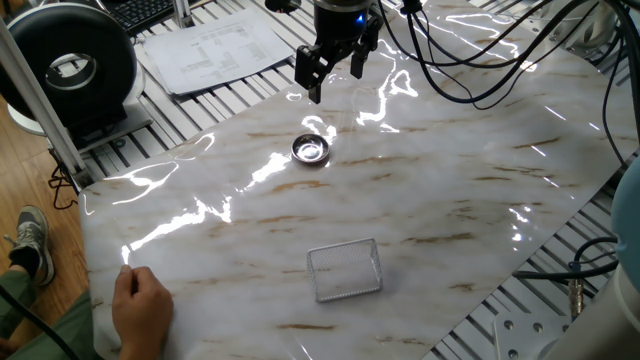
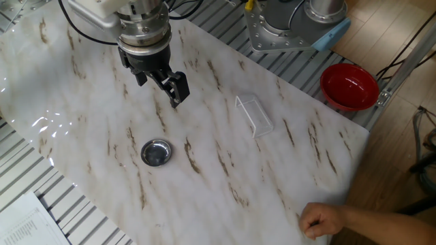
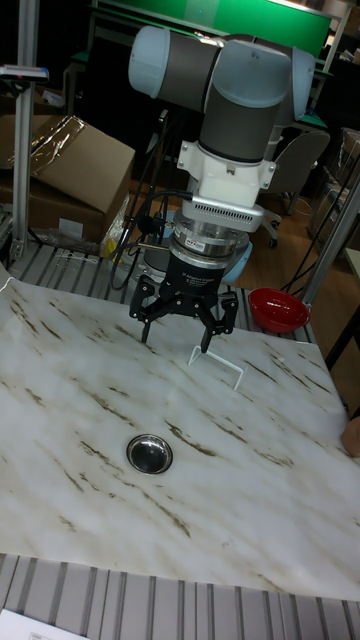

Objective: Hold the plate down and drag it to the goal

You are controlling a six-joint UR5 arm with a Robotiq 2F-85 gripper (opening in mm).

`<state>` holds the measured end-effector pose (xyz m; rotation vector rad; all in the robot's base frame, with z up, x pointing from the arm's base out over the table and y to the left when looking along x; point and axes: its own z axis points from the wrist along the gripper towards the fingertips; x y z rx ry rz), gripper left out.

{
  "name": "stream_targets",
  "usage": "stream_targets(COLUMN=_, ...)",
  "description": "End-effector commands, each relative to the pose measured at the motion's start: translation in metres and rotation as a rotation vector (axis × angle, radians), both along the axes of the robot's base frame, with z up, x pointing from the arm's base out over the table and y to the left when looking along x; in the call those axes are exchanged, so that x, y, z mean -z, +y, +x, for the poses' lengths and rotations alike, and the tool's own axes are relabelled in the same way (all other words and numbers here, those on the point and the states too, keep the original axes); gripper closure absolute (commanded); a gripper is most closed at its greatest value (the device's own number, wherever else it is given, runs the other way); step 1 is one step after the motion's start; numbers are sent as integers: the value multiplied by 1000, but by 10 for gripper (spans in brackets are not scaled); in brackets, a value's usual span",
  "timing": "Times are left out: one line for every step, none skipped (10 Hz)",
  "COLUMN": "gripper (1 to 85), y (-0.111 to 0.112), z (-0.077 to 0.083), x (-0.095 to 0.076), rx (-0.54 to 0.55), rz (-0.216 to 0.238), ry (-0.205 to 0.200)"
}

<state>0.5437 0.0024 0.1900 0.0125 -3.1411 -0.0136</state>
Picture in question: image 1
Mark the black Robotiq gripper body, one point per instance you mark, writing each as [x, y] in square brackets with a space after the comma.
[340, 20]

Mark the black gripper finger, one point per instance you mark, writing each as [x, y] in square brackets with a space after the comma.
[358, 62]
[309, 65]

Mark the small round metal plate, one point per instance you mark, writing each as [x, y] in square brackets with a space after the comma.
[310, 149]

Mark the person's bare hand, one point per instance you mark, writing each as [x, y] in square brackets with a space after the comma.
[142, 310]

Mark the printed white paper sheets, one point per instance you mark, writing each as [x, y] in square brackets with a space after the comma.
[215, 52]

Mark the marble pattern vinyl sheet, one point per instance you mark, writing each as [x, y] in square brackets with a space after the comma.
[400, 210]

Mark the black computer keyboard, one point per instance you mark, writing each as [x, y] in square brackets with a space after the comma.
[142, 12]

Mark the grey sneaker shoe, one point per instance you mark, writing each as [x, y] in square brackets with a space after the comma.
[32, 240]

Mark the green trouser leg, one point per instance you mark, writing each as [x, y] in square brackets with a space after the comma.
[60, 330]

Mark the short aluminium post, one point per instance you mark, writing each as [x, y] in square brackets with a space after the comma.
[182, 12]

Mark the long aluminium frame post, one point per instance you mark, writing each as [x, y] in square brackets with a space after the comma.
[42, 107]

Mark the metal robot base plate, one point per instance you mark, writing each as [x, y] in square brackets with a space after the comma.
[525, 335]

